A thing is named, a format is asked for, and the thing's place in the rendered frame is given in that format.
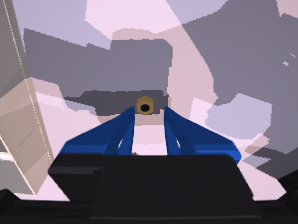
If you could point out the brass hex nut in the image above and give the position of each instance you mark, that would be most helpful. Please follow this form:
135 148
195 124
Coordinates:
145 105

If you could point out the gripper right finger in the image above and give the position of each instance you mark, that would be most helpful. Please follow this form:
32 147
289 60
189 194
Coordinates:
195 139

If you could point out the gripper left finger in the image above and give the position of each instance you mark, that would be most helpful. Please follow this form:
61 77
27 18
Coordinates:
106 137

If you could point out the grey rack of labelled bins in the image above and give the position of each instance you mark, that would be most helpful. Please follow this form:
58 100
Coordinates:
22 129

